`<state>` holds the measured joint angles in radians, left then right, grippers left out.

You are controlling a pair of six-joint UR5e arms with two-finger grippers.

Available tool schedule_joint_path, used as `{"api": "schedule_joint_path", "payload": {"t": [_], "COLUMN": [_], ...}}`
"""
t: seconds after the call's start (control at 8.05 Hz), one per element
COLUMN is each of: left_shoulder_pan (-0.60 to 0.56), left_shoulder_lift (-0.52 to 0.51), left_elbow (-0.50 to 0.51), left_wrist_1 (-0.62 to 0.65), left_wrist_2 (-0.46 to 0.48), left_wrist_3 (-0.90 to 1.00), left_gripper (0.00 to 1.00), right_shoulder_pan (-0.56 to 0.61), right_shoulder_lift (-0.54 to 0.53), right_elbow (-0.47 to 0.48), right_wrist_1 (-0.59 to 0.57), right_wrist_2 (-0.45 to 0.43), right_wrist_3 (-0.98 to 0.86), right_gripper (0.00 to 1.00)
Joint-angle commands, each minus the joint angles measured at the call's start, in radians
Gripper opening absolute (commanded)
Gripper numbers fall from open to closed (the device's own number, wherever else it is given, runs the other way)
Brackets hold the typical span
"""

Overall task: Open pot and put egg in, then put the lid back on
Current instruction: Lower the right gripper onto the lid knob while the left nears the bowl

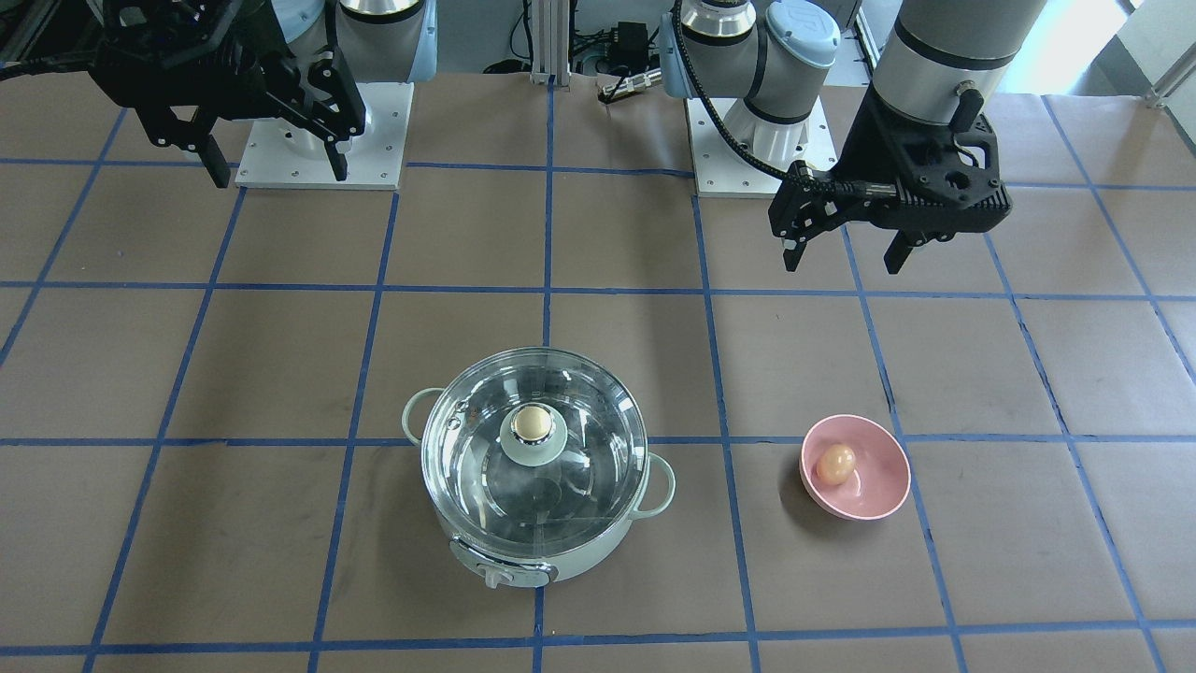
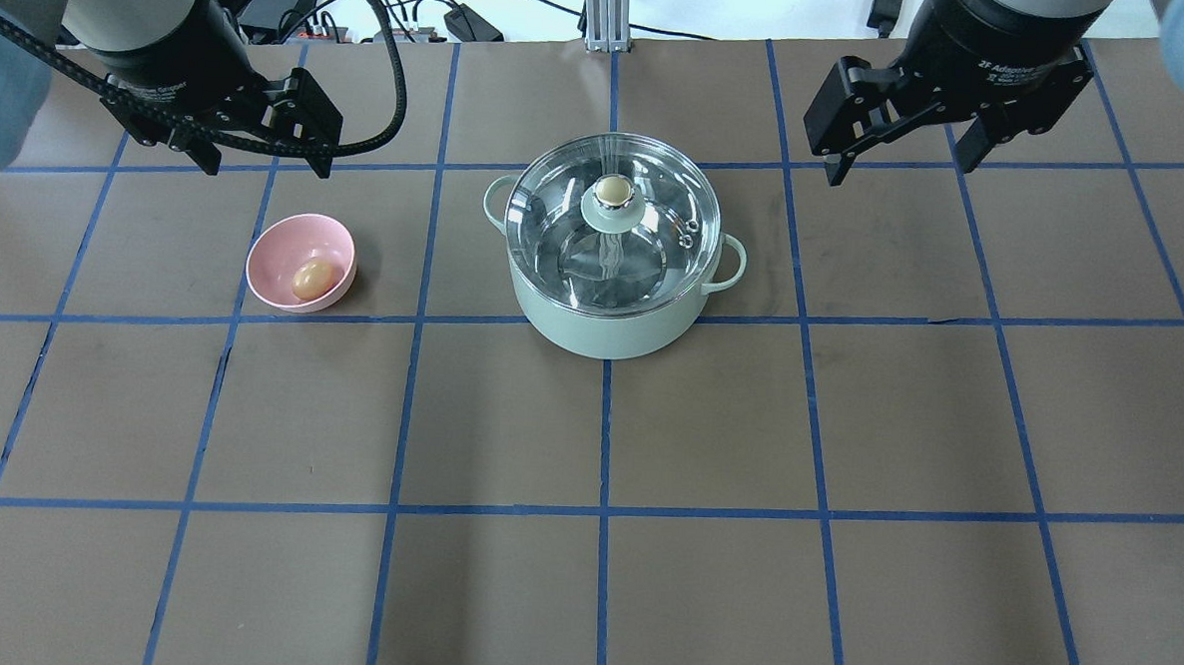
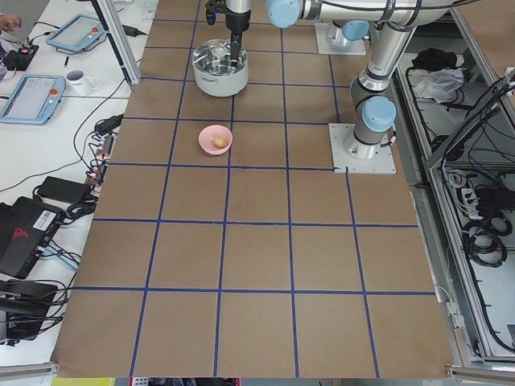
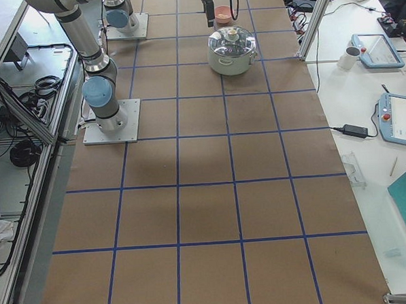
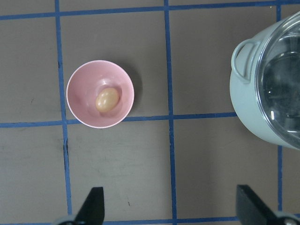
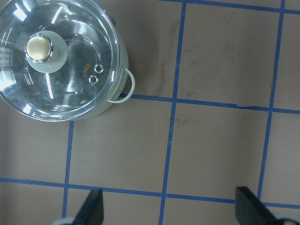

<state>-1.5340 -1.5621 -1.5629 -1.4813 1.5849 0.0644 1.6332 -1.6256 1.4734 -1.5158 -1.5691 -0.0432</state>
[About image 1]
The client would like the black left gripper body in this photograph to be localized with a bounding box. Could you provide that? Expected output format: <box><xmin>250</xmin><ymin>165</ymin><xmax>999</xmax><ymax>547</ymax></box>
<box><xmin>768</xmin><ymin>82</ymin><xmax>1013</xmax><ymax>246</ymax></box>

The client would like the aluminium frame post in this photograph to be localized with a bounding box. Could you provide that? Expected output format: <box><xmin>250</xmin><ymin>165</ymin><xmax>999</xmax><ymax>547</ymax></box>
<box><xmin>529</xmin><ymin>0</ymin><xmax>573</xmax><ymax>88</ymax></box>

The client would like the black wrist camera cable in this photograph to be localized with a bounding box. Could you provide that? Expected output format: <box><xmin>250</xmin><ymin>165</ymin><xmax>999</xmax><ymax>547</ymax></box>
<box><xmin>669</xmin><ymin>0</ymin><xmax>875</xmax><ymax>195</ymax></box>

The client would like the brown egg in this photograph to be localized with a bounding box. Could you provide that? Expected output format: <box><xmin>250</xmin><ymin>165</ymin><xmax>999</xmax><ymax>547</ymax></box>
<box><xmin>816</xmin><ymin>443</ymin><xmax>856</xmax><ymax>487</ymax></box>

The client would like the glass pot lid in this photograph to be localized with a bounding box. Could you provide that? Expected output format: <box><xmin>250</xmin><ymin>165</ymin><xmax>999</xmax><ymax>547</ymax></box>
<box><xmin>420</xmin><ymin>348</ymin><xmax>649</xmax><ymax>559</ymax></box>

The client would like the black power adapter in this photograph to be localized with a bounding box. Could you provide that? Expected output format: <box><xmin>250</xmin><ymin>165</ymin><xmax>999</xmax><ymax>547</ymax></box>
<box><xmin>604</xmin><ymin>22</ymin><xmax>649</xmax><ymax>74</ymax></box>

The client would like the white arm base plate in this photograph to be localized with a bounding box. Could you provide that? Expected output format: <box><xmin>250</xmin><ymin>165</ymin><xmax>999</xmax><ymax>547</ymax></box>
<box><xmin>685</xmin><ymin>98</ymin><xmax>838</xmax><ymax>198</ymax></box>
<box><xmin>234</xmin><ymin>82</ymin><xmax>415</xmax><ymax>192</ymax></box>

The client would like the pink bowl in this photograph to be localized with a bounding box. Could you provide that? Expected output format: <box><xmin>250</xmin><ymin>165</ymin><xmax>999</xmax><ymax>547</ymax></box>
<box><xmin>799</xmin><ymin>414</ymin><xmax>913</xmax><ymax>524</ymax></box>

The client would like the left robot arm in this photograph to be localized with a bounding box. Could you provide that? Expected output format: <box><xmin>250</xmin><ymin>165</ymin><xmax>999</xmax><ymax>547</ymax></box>
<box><xmin>661</xmin><ymin>1</ymin><xmax>1044</xmax><ymax>274</ymax></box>

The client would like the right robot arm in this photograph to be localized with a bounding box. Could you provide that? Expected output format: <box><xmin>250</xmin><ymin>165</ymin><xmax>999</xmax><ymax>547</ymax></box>
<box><xmin>86</xmin><ymin>1</ymin><xmax>437</xmax><ymax>192</ymax></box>

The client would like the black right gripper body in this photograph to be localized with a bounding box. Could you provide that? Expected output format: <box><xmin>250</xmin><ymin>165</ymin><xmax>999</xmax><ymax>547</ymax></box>
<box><xmin>86</xmin><ymin>1</ymin><xmax>364</xmax><ymax>141</ymax></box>

